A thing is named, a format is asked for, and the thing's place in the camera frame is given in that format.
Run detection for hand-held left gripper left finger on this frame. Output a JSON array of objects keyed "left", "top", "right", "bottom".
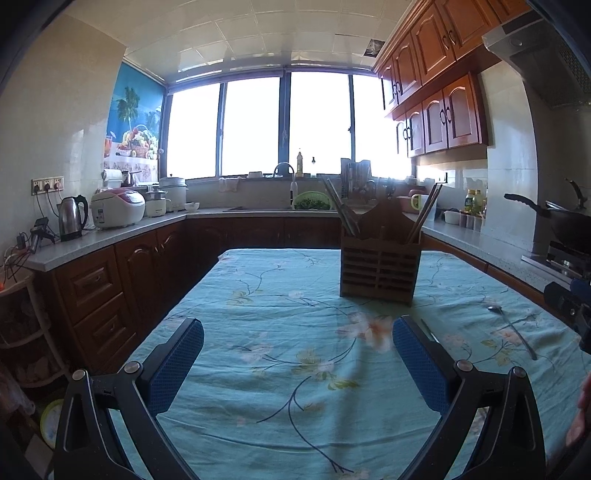
[{"left": 53, "top": 317, "right": 205, "bottom": 480}]

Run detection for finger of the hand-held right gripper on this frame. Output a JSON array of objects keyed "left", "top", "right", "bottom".
[{"left": 544, "top": 277, "right": 591, "bottom": 354}]

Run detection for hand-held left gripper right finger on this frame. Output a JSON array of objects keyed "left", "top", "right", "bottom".
[{"left": 392, "top": 315, "right": 548, "bottom": 480}]

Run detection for metal spoon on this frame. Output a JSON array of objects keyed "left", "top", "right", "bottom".
[{"left": 487, "top": 305, "right": 539, "bottom": 361}]

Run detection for wooden utensil holder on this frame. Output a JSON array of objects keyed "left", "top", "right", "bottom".
[{"left": 339, "top": 199, "right": 422, "bottom": 305}]

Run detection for person's right hand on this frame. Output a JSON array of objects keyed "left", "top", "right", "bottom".
[{"left": 566, "top": 374, "right": 591, "bottom": 448}]

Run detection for silver metal utensil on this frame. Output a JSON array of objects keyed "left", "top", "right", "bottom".
[{"left": 420, "top": 318, "right": 442, "bottom": 345}]

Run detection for gas stove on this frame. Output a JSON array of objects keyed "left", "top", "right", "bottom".
[{"left": 522, "top": 240, "right": 591, "bottom": 288}]

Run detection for black wok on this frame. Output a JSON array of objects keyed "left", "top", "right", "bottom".
[{"left": 504, "top": 179, "right": 591, "bottom": 245}]

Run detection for grey kitchen countertop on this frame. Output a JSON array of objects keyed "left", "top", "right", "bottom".
[{"left": 23, "top": 207, "right": 591, "bottom": 296}]

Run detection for dark wooden lower cabinets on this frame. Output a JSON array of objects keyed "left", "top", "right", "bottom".
[{"left": 51, "top": 215, "right": 490, "bottom": 370}]

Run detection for teal floral tablecloth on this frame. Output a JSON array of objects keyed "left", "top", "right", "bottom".
[{"left": 111, "top": 248, "right": 585, "bottom": 480}]

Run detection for green rimmed plate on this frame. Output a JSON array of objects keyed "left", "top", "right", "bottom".
[{"left": 39, "top": 399, "right": 66, "bottom": 449}]

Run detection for white corner shelf rack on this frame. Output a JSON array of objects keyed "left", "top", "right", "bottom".
[{"left": 0, "top": 272, "right": 62, "bottom": 385}]

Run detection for white juicer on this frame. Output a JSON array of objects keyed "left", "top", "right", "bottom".
[{"left": 144, "top": 187, "right": 168, "bottom": 218}]

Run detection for pink basin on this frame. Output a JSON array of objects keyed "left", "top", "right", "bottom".
[{"left": 397, "top": 187, "right": 428, "bottom": 211}]

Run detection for pink white rice cooker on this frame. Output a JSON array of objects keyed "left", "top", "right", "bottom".
[{"left": 90, "top": 188, "right": 146, "bottom": 230}]

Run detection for dark metal chopstick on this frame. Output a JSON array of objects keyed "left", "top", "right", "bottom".
[
  {"left": 323, "top": 178, "right": 357, "bottom": 238},
  {"left": 329, "top": 179, "right": 362, "bottom": 237}
]

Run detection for white electric steamer pot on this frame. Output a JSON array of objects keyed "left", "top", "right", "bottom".
[{"left": 158, "top": 174, "right": 188, "bottom": 213}]

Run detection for steel electric kettle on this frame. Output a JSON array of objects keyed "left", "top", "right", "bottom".
[{"left": 58, "top": 195, "right": 89, "bottom": 243}]

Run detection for small black charger device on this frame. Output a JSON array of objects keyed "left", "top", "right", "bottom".
[{"left": 30, "top": 217, "right": 57, "bottom": 254}]

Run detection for green colander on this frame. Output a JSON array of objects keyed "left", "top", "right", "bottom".
[{"left": 294, "top": 191, "right": 339, "bottom": 211}]

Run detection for wooden cutting board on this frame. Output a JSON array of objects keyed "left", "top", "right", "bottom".
[{"left": 341, "top": 158, "right": 372, "bottom": 186}]

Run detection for chrome faucet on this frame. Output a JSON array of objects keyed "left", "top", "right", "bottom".
[{"left": 273, "top": 162, "right": 299, "bottom": 208}]

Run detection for wooden upper cabinets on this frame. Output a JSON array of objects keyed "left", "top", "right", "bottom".
[{"left": 374, "top": 0, "right": 532, "bottom": 160}]

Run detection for steel range hood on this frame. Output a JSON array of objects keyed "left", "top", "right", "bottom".
[{"left": 482, "top": 11, "right": 591, "bottom": 110}]

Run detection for large kitchen window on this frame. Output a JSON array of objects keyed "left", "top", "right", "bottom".
[{"left": 164, "top": 67, "right": 416, "bottom": 181}]

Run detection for wire dish rack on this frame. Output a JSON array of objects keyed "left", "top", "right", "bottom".
[{"left": 341, "top": 159, "right": 378, "bottom": 205}]

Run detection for tangled power cables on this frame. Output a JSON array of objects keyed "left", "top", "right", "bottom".
[{"left": 0, "top": 244, "right": 34, "bottom": 283}]

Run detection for wall power outlets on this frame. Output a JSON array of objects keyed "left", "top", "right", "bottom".
[{"left": 31, "top": 176, "right": 65, "bottom": 195}]

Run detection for tropical fruit wall poster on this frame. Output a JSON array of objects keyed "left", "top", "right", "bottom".
[{"left": 102, "top": 62, "right": 166, "bottom": 171}]

